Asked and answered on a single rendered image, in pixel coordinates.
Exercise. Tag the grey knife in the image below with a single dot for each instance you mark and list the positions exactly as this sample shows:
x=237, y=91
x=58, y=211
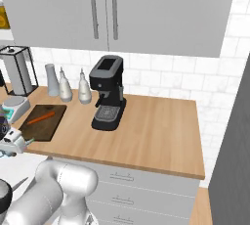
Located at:
x=20, y=183

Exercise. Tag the grey drawer front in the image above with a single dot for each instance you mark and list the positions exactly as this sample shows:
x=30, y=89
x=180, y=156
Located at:
x=156, y=181
x=156, y=202
x=153, y=219

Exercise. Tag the grey vase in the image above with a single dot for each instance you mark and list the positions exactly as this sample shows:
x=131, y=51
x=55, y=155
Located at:
x=52, y=82

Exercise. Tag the white bottle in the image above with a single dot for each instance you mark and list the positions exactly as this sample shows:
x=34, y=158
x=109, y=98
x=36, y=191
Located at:
x=84, y=90
x=65, y=88

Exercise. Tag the white paper towel roll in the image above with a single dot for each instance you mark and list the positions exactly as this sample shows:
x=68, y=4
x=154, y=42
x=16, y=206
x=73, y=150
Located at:
x=18, y=74

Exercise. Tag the grey kitchen scale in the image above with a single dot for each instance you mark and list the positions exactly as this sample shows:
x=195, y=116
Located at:
x=16, y=105

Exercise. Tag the orange carrot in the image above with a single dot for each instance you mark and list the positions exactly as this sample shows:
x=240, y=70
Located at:
x=40, y=117

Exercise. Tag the black coffee machine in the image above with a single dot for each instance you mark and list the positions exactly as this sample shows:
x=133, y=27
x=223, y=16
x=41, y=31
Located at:
x=107, y=85

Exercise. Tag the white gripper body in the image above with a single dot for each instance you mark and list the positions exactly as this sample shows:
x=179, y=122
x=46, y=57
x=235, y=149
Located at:
x=13, y=141

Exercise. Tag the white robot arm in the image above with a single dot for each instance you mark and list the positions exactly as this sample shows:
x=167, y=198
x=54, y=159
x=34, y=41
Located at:
x=49, y=196

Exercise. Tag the grey cupboard door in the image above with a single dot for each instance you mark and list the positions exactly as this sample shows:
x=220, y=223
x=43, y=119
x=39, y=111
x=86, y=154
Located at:
x=49, y=7
x=169, y=10

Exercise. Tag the dark grey fridge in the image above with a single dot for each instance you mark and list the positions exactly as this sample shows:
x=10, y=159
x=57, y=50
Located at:
x=232, y=157

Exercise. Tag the yellow jar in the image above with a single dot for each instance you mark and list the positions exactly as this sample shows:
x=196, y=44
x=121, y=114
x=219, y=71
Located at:
x=3, y=17

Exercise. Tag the dark wooden cutting board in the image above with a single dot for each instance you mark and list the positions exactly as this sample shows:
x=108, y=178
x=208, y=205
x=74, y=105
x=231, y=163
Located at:
x=44, y=127

